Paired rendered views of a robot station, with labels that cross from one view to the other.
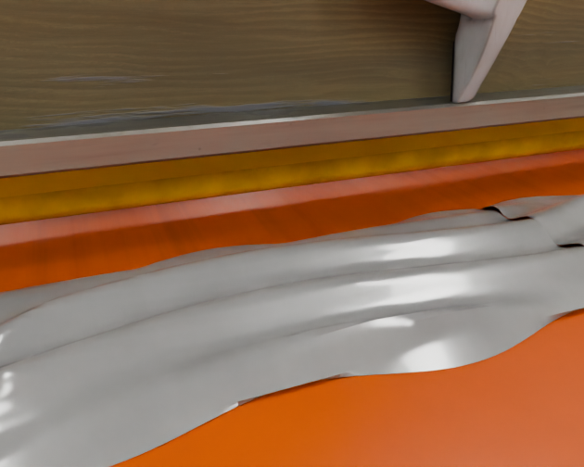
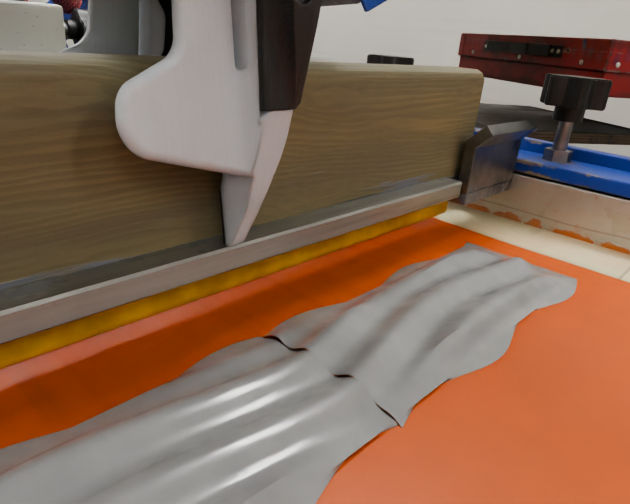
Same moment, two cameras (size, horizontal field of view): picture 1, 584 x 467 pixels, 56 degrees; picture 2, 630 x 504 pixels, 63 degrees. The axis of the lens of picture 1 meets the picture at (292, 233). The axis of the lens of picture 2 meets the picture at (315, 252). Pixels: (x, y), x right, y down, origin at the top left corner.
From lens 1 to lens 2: 0.04 m
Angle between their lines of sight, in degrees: 24
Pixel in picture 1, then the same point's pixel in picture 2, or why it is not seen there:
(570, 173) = (335, 276)
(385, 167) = (168, 304)
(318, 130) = (87, 302)
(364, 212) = (151, 362)
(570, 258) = (343, 396)
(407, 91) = (180, 237)
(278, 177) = (48, 342)
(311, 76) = (72, 242)
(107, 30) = not seen: outside the picture
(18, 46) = not seen: outside the picture
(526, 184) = (300, 296)
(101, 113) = not seen: outside the picture
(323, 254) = (107, 449)
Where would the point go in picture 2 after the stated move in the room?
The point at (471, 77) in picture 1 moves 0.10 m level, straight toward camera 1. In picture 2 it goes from (239, 226) to (231, 412)
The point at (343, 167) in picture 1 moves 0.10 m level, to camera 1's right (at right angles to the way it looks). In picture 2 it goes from (123, 314) to (352, 284)
